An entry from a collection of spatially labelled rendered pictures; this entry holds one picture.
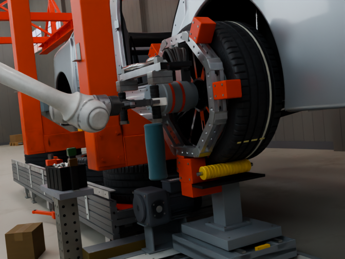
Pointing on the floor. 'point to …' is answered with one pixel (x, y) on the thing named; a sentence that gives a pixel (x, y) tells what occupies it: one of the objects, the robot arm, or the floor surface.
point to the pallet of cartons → (16, 140)
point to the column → (68, 228)
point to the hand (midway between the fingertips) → (156, 102)
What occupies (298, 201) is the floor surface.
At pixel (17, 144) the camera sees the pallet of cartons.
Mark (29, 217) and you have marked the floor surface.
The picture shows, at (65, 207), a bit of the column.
